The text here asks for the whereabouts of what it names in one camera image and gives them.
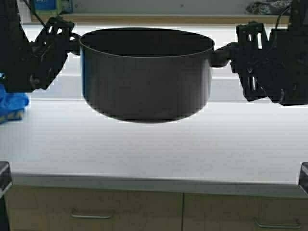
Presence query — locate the wooden lower cabinet right drawer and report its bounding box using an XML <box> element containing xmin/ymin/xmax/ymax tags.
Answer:
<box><xmin>182</xmin><ymin>194</ymin><xmax>308</xmax><ymax>231</ymax></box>

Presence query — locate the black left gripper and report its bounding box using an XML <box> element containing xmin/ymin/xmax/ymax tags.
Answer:
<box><xmin>14</xmin><ymin>16</ymin><xmax>75</xmax><ymax>93</ymax></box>

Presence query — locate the patterned item in cabinet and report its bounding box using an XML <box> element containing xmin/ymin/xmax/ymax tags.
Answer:
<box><xmin>245</xmin><ymin>0</ymin><xmax>292</xmax><ymax>15</ymax></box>

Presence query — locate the wooden lower cabinet left drawer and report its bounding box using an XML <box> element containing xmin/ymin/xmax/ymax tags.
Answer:
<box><xmin>5</xmin><ymin>186</ymin><xmax>183</xmax><ymax>231</ymax></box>

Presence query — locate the wooden cabinet drawer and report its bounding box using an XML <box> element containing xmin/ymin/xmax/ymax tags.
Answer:
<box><xmin>5</xmin><ymin>186</ymin><xmax>183</xmax><ymax>231</ymax></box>
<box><xmin>182</xmin><ymin>194</ymin><xmax>308</xmax><ymax>231</ymax></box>

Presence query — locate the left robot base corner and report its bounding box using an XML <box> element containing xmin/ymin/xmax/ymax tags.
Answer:
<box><xmin>0</xmin><ymin>161</ymin><xmax>12</xmax><ymax>231</ymax></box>

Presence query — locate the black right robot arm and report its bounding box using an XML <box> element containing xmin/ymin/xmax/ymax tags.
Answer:
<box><xmin>231</xmin><ymin>0</ymin><xmax>308</xmax><ymax>106</ymax></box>

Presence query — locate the blue plastic bag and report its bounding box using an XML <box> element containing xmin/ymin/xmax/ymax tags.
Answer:
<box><xmin>0</xmin><ymin>83</ymin><xmax>30</xmax><ymax>124</ymax></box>

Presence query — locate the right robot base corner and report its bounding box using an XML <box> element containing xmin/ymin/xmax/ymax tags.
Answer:
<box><xmin>298</xmin><ymin>162</ymin><xmax>308</xmax><ymax>193</ymax></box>

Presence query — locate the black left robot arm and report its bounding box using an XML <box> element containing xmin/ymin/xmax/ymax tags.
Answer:
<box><xmin>0</xmin><ymin>0</ymin><xmax>80</xmax><ymax>93</ymax></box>

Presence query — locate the grey two-handled cooking pot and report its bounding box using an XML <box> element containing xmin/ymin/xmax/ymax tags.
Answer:
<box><xmin>77</xmin><ymin>27</ymin><xmax>234</xmax><ymax>123</ymax></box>

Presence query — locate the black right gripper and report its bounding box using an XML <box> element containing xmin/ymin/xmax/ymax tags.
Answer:
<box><xmin>231</xmin><ymin>22</ymin><xmax>308</xmax><ymax>106</ymax></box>

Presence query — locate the blue box in cabinet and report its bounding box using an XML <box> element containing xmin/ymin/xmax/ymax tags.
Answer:
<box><xmin>32</xmin><ymin>0</ymin><xmax>73</xmax><ymax>15</ymax></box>

